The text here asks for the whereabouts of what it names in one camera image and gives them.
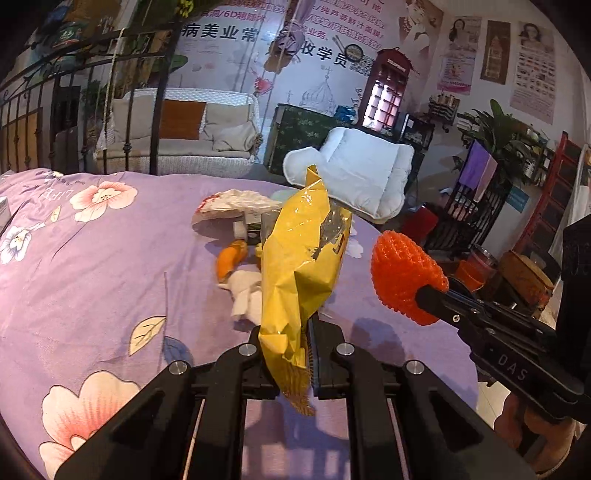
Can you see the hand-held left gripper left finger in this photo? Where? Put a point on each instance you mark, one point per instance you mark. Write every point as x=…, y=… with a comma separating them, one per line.
x=253, y=342

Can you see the pink wall poster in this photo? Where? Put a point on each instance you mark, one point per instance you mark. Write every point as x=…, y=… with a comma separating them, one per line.
x=459, y=55

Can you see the green white tissue pack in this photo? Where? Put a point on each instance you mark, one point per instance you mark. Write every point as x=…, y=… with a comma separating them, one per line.
x=3, y=210

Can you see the yellow snack bag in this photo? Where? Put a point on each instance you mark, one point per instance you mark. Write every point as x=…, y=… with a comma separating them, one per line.
x=291, y=277

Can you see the white quilted cushion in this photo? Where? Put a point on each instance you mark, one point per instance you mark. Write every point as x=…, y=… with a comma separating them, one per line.
x=360, y=170

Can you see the black metal bed frame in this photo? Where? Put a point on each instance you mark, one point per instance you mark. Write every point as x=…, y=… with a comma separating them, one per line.
x=161, y=99

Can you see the potted green plant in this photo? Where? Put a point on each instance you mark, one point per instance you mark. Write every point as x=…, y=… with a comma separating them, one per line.
x=498, y=134

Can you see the green floral box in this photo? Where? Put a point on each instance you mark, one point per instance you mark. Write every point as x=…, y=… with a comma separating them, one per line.
x=300, y=129

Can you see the large wall banner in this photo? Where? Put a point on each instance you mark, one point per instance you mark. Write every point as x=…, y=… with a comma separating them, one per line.
x=221, y=55

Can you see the white wicker sofa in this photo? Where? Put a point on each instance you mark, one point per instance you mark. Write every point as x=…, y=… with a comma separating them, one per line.
x=221, y=159

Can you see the person's right hand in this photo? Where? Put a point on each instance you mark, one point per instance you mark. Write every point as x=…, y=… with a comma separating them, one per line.
x=517, y=417

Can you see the red wooden shelf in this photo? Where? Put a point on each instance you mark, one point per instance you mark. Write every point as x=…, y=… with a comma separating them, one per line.
x=554, y=194

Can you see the beige cushion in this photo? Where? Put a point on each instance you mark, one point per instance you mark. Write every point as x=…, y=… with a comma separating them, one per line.
x=228, y=129
x=134, y=120

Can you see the blue bag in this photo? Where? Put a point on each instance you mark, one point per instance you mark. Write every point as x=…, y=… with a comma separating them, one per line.
x=344, y=115

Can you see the purple floral blanket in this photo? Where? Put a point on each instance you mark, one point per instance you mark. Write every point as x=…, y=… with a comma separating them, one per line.
x=115, y=277

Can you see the red phone booth cabinet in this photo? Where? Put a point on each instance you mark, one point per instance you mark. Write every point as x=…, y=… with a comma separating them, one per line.
x=385, y=69

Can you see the black metal chair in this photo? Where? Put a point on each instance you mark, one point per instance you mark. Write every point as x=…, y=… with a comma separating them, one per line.
x=461, y=221

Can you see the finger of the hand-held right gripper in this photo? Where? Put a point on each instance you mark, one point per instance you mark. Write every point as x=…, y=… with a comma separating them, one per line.
x=450, y=307
x=466, y=291

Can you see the red stool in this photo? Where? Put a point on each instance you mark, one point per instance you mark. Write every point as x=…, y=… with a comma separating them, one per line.
x=418, y=224

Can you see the white wall poster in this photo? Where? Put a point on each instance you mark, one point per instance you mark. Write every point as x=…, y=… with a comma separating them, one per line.
x=533, y=74

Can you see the orange bucket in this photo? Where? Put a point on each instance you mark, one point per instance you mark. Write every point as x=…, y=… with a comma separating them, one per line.
x=475, y=272

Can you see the orange cushion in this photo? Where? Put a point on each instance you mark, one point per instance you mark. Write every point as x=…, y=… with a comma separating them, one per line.
x=182, y=120

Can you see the brown wall poster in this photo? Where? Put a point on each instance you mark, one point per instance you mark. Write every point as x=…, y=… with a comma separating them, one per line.
x=495, y=53

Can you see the small white carton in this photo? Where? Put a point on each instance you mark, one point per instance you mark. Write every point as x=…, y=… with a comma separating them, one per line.
x=245, y=228

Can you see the crumpled white tissue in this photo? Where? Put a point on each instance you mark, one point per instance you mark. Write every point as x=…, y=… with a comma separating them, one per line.
x=244, y=295

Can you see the orange foam fruit net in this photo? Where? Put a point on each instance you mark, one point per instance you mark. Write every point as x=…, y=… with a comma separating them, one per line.
x=397, y=267

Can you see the wicker basket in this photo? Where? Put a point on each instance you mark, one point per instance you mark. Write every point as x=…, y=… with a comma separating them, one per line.
x=526, y=277

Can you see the purple cloth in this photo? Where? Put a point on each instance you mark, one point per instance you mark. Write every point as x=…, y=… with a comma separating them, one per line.
x=478, y=170

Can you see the orange peel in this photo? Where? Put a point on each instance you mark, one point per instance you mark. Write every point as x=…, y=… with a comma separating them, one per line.
x=228, y=261

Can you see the white plastic bag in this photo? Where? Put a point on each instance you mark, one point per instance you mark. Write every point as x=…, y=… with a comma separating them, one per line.
x=231, y=203

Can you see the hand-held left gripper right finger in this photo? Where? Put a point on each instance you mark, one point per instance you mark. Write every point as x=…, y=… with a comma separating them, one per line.
x=316, y=353

